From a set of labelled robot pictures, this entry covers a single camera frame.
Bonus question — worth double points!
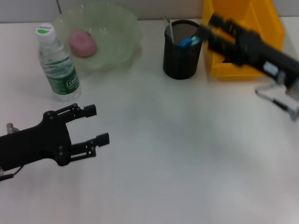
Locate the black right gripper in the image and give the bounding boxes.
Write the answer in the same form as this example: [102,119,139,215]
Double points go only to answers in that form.
[198,14,299,88]

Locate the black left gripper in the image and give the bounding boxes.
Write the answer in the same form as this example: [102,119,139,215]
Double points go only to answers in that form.
[0,103,110,172]

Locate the blue capped scissors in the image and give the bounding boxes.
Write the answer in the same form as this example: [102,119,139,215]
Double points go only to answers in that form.
[178,36,202,49]

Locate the clear plastic ruler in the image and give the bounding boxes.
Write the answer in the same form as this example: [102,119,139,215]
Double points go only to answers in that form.
[164,15,175,44]

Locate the clear green-label water bottle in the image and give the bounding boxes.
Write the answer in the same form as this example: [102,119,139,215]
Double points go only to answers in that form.
[36,22,82,102]

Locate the pink toy peach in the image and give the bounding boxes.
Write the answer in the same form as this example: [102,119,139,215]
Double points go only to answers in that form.
[69,29,98,58]

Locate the black mesh pen holder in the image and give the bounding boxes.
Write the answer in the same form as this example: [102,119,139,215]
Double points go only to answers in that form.
[163,20,204,80]

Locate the translucent green fruit plate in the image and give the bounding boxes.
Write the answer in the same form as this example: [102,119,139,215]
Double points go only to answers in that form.
[52,2,144,73]

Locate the yellow plastic bin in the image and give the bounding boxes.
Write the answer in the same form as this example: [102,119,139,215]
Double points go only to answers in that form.
[202,0,286,81]

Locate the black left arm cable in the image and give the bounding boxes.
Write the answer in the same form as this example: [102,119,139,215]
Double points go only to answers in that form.
[0,165,24,182]

